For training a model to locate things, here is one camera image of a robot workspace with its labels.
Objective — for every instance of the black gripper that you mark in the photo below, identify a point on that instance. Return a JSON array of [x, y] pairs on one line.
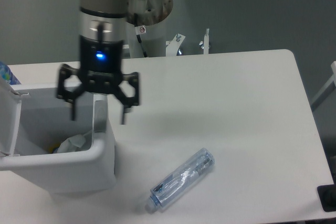
[[101, 66]]

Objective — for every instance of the clear plastic wrapper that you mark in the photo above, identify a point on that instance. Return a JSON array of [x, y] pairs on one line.
[[76, 143]]

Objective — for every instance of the clear plastic water bottle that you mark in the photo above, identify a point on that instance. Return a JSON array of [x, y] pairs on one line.
[[179, 181]]

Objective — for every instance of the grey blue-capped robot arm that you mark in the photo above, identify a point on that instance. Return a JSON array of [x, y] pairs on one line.
[[101, 38]]

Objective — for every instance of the yellow trash in can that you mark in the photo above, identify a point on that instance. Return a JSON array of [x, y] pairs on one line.
[[54, 149]]

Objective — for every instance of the white plastic trash can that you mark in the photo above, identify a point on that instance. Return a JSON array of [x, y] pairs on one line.
[[33, 120]]

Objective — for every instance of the blue patterned bottle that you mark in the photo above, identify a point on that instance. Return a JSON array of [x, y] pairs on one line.
[[7, 74]]

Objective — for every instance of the black clamp on table edge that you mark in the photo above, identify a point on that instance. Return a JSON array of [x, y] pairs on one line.
[[327, 197]]

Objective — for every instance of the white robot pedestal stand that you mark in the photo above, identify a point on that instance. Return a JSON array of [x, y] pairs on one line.
[[146, 29]]

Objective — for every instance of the white frame at right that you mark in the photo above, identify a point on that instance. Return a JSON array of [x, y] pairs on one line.
[[324, 91]]

